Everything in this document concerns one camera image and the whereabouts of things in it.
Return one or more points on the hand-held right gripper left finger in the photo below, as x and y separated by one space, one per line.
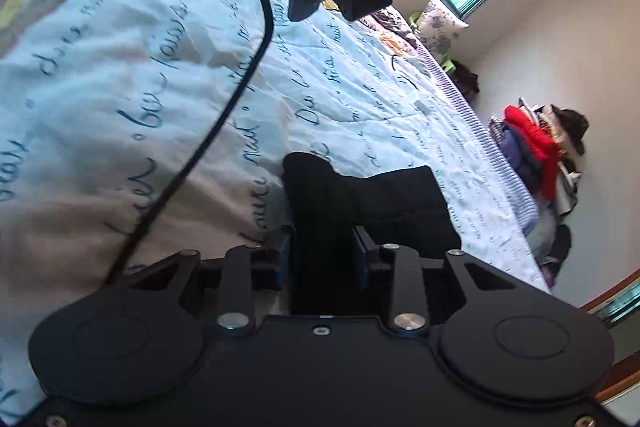
283 259

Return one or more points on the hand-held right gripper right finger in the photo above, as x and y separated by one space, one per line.
361 259

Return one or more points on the black pants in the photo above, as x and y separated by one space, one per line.
380 202

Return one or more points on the floral pillow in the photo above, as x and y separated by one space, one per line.
440 24

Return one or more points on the dark bag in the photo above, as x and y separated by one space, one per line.
466 79

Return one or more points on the blue striped blanket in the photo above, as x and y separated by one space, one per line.
480 132

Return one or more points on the light blue printed blanket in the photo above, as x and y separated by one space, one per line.
125 57

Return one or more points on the grey cloth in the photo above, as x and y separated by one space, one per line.
542 239

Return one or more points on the navy jacket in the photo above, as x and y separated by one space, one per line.
520 162

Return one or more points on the black bag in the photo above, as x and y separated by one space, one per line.
561 244

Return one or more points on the red jacket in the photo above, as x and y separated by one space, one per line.
542 147

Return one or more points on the folded clothes pile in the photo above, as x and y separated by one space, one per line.
567 177

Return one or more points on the dark hat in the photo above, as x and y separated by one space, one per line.
575 129

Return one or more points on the wooden door frame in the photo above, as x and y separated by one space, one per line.
617 294

